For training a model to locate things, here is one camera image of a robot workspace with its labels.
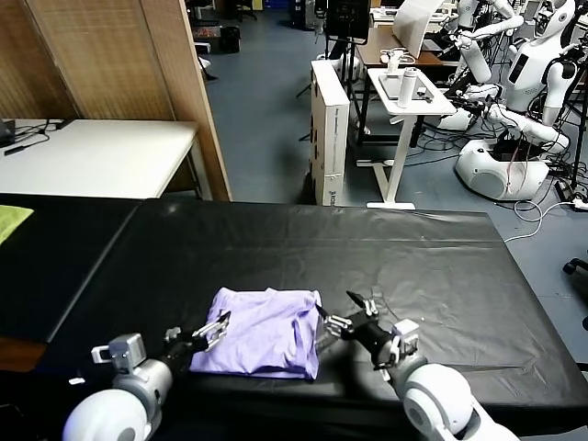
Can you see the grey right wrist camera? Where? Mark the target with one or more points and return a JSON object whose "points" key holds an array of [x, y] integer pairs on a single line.
{"points": [[406, 340]]}

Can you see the white curved panel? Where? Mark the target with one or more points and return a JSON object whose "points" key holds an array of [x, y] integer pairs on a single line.
{"points": [[411, 27]]}

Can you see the white standing side desk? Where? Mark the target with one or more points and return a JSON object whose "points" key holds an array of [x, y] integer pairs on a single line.
{"points": [[432, 108]]}

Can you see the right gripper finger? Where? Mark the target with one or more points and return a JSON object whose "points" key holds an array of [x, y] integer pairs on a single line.
{"points": [[337, 327], [369, 308]]}

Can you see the power strip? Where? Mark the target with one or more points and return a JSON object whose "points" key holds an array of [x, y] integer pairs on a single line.
{"points": [[564, 188]]}

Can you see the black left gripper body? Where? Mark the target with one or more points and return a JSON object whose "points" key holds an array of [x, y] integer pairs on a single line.
{"points": [[181, 351]]}

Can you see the brown desk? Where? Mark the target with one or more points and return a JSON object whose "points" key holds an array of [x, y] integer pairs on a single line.
{"points": [[374, 50]]}

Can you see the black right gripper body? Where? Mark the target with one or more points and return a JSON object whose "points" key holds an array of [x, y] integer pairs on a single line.
{"points": [[372, 337]]}

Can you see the purple t-shirt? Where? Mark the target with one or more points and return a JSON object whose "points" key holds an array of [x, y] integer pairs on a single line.
{"points": [[257, 335]]}

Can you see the black bar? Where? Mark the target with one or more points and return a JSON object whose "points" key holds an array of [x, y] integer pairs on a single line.
{"points": [[18, 150]]}

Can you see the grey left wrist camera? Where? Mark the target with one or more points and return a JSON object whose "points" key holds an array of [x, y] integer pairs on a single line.
{"points": [[128, 349]]}

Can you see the white table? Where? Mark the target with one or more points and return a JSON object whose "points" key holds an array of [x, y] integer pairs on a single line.
{"points": [[101, 156]]}

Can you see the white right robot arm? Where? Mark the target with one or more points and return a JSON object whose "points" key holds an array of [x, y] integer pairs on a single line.
{"points": [[436, 404]]}

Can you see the black screen on tripod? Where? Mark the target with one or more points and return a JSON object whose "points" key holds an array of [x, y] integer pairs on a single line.
{"points": [[347, 20]]}

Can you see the tall white cardboard box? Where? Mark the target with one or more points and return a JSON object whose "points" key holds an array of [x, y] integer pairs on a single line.
{"points": [[333, 138]]}

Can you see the black trash bin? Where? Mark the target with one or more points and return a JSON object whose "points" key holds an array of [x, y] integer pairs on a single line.
{"points": [[231, 39]]}

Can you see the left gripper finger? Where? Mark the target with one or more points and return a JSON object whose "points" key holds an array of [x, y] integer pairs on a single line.
{"points": [[211, 328], [213, 339]]}

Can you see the black chair wheel base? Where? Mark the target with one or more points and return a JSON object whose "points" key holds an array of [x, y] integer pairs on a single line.
{"points": [[580, 271]]}

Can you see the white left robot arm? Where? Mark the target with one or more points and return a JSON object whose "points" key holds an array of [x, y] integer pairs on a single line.
{"points": [[110, 413]]}

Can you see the yellow-green cloth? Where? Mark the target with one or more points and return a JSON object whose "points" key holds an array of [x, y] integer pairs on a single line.
{"points": [[11, 220]]}

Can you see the small white floor object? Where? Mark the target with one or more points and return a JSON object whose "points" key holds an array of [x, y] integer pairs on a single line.
{"points": [[206, 66]]}

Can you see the white humanoid robot raised arm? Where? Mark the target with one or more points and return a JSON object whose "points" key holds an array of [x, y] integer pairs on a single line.
{"points": [[478, 64]]}

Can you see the small white desk device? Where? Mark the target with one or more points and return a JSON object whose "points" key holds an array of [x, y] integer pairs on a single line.
{"points": [[392, 64]]}

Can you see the glossy black table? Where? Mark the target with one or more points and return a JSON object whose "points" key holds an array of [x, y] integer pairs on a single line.
{"points": [[55, 266]]}

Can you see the wooden partition screen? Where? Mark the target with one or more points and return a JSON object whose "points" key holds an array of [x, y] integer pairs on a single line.
{"points": [[115, 55]]}

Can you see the white humanoid robot black shoulders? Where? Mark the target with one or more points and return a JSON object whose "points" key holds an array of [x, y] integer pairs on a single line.
{"points": [[528, 78]]}

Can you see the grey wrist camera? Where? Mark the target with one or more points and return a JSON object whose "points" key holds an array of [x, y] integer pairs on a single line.
{"points": [[406, 340], [128, 349]]}

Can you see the white drink bottle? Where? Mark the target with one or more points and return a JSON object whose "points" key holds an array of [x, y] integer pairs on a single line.
{"points": [[406, 89]]}

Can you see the grey tablet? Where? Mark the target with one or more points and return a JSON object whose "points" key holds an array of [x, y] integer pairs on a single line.
{"points": [[389, 87]]}

